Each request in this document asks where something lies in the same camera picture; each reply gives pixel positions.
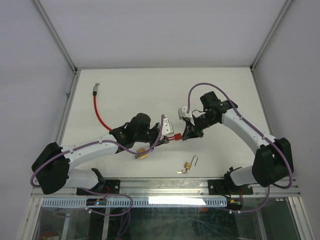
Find red thin-cable padlock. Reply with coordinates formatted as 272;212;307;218
168;133;182;141

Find medium brass padlock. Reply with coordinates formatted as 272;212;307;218
133;147;150;160

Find small brass long-shackle padlock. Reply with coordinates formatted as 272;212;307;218
176;155;199;175

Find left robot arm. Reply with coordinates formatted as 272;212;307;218
30;113;173;195

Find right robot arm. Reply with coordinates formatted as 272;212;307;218
178;91;294;194

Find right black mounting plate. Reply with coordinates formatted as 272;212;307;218
207;179;253;196

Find black mounting plate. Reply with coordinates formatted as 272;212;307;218
76;179;121;196
207;179;253;196

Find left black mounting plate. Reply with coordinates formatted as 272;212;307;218
76;179;121;196

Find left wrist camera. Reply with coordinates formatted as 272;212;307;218
160;115;174;136

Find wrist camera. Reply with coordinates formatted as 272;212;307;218
160;115;174;136
178;106;195;126

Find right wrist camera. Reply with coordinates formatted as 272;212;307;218
178;106;195;126

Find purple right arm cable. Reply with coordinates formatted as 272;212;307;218
186;82;294;215

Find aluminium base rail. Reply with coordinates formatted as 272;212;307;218
31;177;301;198

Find white slotted cable duct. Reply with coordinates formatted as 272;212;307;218
42;196;227;209

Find thick red cable lock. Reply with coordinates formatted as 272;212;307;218
92;82;113;131

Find right aluminium frame post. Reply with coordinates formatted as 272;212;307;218
249;0;295;72

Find aluminium frame post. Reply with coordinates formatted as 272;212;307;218
30;0;78;75
249;0;295;72

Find left aluminium frame post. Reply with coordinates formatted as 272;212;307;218
30;0;78;75

